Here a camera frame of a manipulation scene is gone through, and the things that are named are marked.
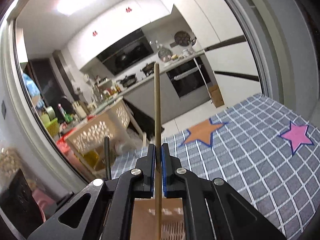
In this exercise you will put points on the black built-in oven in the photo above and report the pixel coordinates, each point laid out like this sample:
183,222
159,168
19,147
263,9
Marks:
188,76

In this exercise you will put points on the wooden chopstick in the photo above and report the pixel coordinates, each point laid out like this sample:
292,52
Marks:
158,170

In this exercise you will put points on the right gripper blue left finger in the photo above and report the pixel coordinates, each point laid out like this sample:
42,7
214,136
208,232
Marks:
135,183

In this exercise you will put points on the small cardboard box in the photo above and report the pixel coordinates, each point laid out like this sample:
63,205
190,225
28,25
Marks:
216,96

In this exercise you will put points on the red plastic basket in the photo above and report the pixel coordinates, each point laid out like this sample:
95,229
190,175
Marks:
67,151

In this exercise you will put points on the blue checkered tablecloth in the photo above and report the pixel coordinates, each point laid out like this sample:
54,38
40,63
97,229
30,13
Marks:
266,152

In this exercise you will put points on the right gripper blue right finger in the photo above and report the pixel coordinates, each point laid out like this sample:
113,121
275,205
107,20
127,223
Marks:
181,183

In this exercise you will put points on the black wok on stove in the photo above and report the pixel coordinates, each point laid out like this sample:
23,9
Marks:
128,81

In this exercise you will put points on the black range hood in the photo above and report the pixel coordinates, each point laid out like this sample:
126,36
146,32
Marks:
129,50

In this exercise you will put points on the beige perforated storage rack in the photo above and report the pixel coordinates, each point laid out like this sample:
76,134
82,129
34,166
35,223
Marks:
117,124

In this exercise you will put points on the white refrigerator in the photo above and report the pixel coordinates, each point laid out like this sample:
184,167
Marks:
228,45

